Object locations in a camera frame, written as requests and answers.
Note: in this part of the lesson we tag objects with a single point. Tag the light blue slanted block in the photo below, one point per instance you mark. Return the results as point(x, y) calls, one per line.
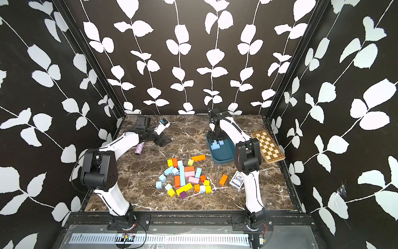
point(198, 173)

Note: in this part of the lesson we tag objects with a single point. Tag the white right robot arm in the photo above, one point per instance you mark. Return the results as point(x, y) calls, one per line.
point(247, 161)

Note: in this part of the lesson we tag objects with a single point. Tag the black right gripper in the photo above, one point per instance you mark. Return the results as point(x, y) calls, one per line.
point(211, 137)

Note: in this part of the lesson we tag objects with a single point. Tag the orange upright block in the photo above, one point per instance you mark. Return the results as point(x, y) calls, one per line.
point(177, 181)

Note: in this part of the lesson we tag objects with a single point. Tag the small yellow block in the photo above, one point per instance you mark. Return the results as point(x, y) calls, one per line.
point(171, 192)

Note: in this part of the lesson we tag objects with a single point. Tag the red upright block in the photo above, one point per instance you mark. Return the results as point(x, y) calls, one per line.
point(175, 162)

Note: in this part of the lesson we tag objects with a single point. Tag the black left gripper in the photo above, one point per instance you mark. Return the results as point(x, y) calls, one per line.
point(164, 142)

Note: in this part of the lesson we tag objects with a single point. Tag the pink block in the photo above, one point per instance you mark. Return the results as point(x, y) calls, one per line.
point(194, 180)

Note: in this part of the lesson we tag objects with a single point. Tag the red flat block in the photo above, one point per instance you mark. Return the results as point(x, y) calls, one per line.
point(189, 169)

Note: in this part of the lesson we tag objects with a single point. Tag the light blue corner block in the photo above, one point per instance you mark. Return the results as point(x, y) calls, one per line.
point(159, 184)

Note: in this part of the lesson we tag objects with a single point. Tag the wooden chessboard box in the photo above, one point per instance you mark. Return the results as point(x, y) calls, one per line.
point(269, 149)

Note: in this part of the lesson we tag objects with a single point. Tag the purple small block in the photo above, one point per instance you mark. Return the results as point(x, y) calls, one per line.
point(183, 195)

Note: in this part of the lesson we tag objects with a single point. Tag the orange lone block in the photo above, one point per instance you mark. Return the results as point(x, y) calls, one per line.
point(223, 180)

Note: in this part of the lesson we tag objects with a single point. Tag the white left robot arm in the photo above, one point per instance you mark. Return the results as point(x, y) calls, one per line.
point(100, 172)

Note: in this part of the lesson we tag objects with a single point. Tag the light blue long block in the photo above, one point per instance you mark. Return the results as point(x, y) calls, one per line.
point(169, 170)

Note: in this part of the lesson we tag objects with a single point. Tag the long orange block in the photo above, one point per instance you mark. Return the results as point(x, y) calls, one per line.
point(198, 158)

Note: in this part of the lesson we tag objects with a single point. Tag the blue playing card deck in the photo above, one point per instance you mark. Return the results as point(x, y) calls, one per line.
point(237, 180)

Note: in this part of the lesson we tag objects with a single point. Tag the long yellow block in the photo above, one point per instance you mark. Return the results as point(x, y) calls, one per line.
point(185, 188)

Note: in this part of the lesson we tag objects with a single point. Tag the teal plastic tray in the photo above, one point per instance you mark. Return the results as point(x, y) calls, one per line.
point(225, 154)

